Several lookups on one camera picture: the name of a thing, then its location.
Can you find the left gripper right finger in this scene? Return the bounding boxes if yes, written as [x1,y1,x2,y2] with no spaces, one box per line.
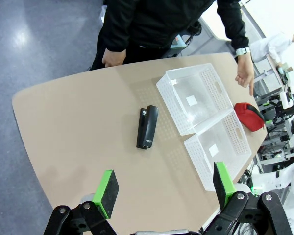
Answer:
[203,161,294,235]

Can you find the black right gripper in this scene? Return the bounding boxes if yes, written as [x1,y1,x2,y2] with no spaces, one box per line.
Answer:
[258,96,286,126]

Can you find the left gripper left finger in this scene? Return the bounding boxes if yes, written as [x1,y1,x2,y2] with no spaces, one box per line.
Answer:
[43,169,120,235]

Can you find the red zip pouch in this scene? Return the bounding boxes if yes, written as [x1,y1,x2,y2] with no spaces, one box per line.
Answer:
[234,102,265,133]

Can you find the black stapler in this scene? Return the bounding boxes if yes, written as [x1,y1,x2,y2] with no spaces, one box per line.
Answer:
[136,105,159,150]

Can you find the person's right forearm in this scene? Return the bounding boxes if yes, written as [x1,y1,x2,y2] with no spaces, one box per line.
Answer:
[98,24,132,53]

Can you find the person's left forearm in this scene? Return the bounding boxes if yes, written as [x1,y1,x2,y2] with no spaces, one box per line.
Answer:
[225,19,250,51]

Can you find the person's left hand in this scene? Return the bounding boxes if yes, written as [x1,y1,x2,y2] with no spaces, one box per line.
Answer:
[235,54,255,96]

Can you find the person's right hand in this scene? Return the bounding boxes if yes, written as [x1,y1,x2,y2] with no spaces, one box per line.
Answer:
[101,47,127,68]

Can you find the white perforated plastic basket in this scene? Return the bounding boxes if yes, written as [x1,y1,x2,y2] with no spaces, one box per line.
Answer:
[156,63,235,136]
[183,109,252,192]

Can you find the person in white coat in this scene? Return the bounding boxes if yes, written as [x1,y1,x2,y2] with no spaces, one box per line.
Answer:
[249,31,294,68]

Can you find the white wristwatch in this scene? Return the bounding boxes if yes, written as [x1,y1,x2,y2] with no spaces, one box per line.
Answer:
[236,47,250,57]

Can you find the person in black jacket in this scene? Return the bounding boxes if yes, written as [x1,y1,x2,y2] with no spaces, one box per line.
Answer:
[90,0,250,71]

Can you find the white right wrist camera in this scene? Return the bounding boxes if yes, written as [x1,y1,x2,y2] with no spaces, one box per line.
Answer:
[280,92,294,109]

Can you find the aluminium frame stand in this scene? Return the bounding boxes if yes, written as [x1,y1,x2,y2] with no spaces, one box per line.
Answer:
[256,127,294,169]

